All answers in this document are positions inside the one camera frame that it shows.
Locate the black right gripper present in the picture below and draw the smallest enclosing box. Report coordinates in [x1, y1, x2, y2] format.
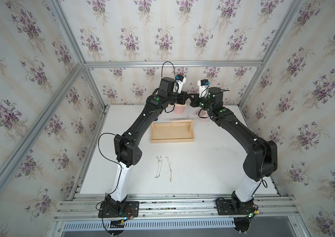
[189, 91, 215, 114]

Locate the gold chain necklace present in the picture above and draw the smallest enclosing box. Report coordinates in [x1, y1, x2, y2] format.
[165, 156, 173, 182]

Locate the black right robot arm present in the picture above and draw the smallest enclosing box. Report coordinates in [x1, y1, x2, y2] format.
[189, 87, 278, 213]

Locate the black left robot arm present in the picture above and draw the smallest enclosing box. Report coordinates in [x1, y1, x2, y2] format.
[104, 74, 186, 214]

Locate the wooden jewelry display stand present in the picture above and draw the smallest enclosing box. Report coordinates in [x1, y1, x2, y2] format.
[150, 119, 195, 144]

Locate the pink pen holder cup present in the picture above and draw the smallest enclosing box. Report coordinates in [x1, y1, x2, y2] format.
[173, 104, 187, 114]

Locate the pink calculator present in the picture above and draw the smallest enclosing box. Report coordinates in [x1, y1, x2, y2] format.
[194, 109, 209, 119]

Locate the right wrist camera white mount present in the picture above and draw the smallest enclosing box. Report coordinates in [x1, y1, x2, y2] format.
[198, 79, 210, 97]

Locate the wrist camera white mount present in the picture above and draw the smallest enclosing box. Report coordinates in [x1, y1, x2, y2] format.
[174, 74, 186, 94]
[198, 79, 210, 97]

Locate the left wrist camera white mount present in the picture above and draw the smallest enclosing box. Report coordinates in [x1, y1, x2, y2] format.
[174, 74, 186, 94]

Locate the silver chain necklace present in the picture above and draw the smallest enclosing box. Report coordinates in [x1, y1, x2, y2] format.
[155, 155, 164, 179]

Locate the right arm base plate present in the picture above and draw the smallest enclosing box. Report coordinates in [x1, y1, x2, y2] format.
[215, 198, 259, 218]

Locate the aluminium mounting rail frame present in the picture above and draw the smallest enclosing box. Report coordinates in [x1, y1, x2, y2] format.
[48, 194, 308, 237]

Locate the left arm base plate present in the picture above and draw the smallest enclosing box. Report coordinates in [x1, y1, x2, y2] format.
[98, 201, 140, 218]

